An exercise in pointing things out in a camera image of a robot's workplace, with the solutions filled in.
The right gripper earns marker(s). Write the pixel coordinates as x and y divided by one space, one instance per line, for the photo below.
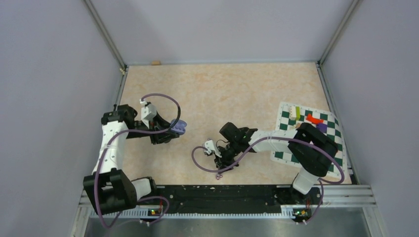
223 162

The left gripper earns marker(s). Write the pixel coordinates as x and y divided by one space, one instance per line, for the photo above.
162 137

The purple earbud charging case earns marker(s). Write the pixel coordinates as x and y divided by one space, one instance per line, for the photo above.
179 127

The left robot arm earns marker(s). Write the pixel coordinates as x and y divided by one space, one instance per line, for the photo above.
108 188

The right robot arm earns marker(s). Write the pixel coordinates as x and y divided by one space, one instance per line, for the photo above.
312 149

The small cork piece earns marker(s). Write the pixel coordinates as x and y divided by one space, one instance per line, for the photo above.
155 63

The yellow-green white block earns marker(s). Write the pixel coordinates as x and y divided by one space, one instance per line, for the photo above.
295 113

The red block upper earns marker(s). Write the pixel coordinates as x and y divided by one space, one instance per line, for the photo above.
313 120

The purple block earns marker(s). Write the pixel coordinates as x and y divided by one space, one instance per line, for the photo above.
322 127

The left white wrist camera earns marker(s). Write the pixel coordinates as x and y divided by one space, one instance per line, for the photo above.
148 111

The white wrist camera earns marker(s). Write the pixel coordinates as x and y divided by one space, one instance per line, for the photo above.
148 111
210 148

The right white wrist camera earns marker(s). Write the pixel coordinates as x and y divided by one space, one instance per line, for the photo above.
210 148

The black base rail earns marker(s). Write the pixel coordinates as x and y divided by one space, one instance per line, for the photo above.
230 201

